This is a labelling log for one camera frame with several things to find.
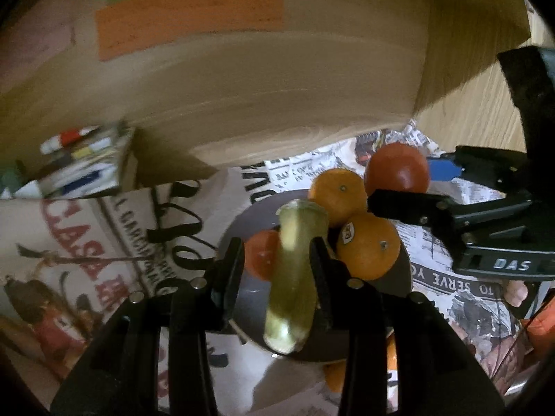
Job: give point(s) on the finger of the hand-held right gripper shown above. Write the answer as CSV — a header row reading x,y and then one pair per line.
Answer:
x,y
407,206
442,167

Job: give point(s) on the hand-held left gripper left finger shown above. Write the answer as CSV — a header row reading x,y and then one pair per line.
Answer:
x,y
230,277

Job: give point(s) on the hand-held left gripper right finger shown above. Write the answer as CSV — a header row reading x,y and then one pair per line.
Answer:
x,y
323,281

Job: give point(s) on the yellow-green sugarcane piece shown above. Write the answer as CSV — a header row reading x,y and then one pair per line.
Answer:
x,y
292,268

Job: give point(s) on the red tomato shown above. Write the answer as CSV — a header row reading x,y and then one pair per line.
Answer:
x,y
262,253
394,169

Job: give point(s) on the dark round plate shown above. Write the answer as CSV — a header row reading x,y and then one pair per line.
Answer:
x,y
253,312

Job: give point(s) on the large orange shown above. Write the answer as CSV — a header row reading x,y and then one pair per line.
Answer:
x,y
368,251

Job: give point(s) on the medium orange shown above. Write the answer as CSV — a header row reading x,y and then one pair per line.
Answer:
x,y
336,197

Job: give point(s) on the person's right hand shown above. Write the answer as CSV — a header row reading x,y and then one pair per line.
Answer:
x,y
516,294

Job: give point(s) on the newspaper print cloth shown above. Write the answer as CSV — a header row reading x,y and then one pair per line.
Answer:
x,y
468,303

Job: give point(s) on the small orange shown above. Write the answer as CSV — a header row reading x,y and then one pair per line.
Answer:
x,y
336,377

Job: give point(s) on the orange cloth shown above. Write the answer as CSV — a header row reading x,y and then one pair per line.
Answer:
x,y
542,325

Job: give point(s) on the box of paint tubes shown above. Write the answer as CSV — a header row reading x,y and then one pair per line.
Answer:
x,y
86,173

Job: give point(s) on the white paint tube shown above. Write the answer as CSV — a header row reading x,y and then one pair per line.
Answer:
x,y
69,138

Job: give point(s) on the orange sticky note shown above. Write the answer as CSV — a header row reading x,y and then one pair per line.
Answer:
x,y
190,19

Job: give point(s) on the pink sticky note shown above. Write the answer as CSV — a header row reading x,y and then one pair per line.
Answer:
x,y
39,52

